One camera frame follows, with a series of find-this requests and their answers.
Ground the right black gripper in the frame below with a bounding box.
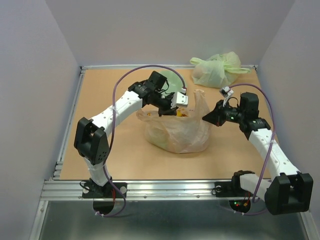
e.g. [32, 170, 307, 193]
[201, 99, 245, 127]

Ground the banana print plastic bag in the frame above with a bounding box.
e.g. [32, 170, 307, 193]
[136, 89, 211, 154]

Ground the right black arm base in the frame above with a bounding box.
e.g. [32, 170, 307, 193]
[211, 170, 258, 216]

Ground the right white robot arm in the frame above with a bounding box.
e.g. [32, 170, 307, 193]
[202, 87, 314, 215]

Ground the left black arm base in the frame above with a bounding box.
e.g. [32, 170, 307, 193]
[79, 179, 128, 218]

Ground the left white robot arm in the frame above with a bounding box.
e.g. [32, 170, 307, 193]
[74, 71, 184, 197]

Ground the tied green plastic bag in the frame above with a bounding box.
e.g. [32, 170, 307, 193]
[190, 51, 251, 89]

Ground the light green fruit plate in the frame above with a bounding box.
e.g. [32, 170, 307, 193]
[159, 70, 184, 96]

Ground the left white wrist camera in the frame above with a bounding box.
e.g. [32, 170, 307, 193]
[171, 92, 189, 109]

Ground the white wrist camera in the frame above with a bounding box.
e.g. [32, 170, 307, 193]
[219, 86, 234, 107]
[171, 92, 189, 109]

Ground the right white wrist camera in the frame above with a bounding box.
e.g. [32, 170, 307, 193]
[219, 86, 234, 107]

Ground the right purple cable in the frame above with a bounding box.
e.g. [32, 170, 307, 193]
[228, 83, 277, 216]

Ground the purple cable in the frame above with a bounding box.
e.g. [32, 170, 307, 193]
[228, 83, 277, 216]
[94, 65, 188, 218]

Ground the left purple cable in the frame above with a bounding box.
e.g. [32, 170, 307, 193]
[94, 65, 188, 218]

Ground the aluminium front rail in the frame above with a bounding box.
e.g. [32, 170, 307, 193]
[41, 178, 308, 201]

